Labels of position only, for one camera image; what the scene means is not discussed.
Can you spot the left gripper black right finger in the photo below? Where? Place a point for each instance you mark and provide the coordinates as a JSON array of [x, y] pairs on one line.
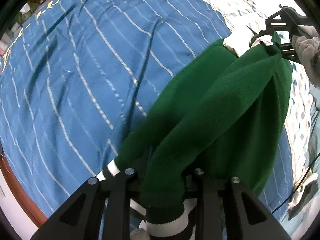
[[226, 208]]

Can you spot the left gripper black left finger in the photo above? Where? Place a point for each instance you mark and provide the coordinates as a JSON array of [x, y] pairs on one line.
[[100, 208]]

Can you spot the blue striped plaid bedsheet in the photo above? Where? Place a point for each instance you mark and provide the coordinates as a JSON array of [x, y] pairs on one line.
[[83, 74]]

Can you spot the green white varsity jacket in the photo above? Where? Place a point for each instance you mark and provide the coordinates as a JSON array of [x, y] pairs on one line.
[[223, 114]]

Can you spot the white gloved right hand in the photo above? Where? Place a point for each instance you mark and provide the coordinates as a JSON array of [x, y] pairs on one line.
[[306, 46]]

